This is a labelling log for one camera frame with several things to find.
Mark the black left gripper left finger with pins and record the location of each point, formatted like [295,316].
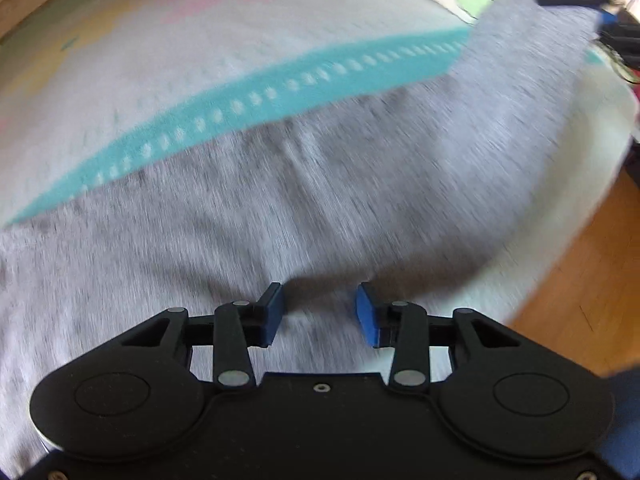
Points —
[263,318]

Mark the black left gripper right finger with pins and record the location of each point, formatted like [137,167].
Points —
[375,317]

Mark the grey knit pants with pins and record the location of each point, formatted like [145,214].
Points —
[413,189]

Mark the pastel floral bed blanket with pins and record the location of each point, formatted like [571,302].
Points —
[93,90]

